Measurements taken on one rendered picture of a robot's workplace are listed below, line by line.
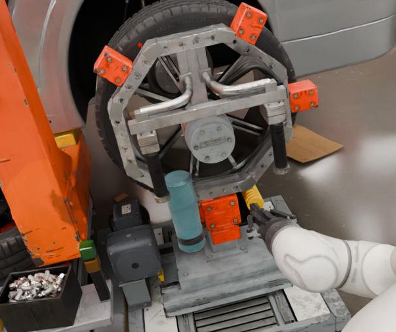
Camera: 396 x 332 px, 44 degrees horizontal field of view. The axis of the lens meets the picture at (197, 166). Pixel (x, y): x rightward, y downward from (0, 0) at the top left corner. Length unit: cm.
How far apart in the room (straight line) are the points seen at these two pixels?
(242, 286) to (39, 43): 116
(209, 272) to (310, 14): 104
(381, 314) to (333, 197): 218
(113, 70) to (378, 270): 87
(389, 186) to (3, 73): 194
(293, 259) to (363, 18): 130
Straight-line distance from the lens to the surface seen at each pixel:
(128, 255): 184
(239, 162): 170
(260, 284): 194
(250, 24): 145
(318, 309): 192
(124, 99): 146
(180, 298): 195
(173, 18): 150
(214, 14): 151
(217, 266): 192
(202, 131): 136
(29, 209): 157
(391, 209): 253
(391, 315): 44
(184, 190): 146
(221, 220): 168
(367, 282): 103
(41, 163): 148
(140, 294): 204
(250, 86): 130
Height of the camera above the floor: 147
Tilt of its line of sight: 29 degrees down
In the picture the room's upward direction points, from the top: 12 degrees counter-clockwise
